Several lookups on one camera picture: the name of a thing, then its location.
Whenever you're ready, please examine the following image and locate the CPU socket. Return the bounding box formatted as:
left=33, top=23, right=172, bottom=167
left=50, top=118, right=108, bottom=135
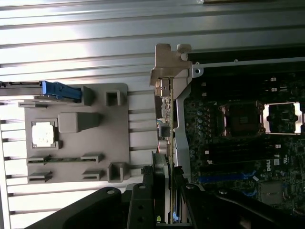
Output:
left=219, top=100, right=265, bottom=139

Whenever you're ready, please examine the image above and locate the green motherboard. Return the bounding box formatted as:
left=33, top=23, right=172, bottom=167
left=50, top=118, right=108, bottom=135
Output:
left=184, top=71, right=305, bottom=215

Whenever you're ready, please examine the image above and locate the black RAM slot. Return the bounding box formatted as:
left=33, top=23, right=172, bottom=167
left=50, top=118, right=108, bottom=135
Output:
left=205, top=140, right=282, bottom=155
left=208, top=155, right=282, bottom=167

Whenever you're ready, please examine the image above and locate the silver CPU chip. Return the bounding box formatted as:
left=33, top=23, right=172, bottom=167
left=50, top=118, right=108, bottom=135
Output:
left=31, top=121, right=55, bottom=148

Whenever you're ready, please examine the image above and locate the metal socket cover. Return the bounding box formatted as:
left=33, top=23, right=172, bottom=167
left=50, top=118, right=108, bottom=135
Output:
left=264, top=102, right=305, bottom=135

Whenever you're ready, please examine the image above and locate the silver chipset heatsink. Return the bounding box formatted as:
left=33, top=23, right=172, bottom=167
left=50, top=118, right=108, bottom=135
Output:
left=259, top=182, right=284, bottom=206

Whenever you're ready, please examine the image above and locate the grey printed parts rack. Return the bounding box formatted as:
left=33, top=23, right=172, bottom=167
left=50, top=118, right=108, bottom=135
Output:
left=18, top=82, right=131, bottom=184

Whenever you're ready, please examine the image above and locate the long blue expansion slot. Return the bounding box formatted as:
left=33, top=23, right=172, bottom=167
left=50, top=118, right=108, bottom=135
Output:
left=200, top=173, right=251, bottom=184

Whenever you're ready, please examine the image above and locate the open PC case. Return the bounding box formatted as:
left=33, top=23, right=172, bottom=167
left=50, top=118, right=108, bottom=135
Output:
left=173, top=51, right=305, bottom=229

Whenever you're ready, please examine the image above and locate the hard disk in blue caddy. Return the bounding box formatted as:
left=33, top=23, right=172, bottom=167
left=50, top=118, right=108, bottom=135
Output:
left=0, top=80, right=83, bottom=103

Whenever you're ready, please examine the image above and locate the green RAM stick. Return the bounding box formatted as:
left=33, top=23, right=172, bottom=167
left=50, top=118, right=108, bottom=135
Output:
left=27, top=156, right=98, bottom=164

